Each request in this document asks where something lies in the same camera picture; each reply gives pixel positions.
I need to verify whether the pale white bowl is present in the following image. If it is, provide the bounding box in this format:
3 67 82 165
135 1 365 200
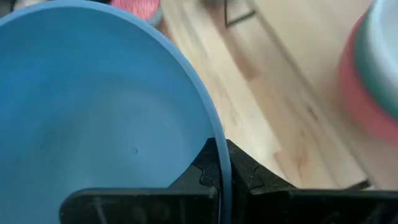
369 0 398 74

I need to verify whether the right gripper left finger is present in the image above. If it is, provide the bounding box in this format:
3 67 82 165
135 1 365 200
58 138 223 224

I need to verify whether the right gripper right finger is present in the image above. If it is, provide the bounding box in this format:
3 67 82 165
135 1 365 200
228 139 398 224

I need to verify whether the green bowl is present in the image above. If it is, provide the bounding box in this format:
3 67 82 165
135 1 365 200
354 8 398 119

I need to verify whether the large blue bowl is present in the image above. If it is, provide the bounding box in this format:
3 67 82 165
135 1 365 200
0 0 233 224

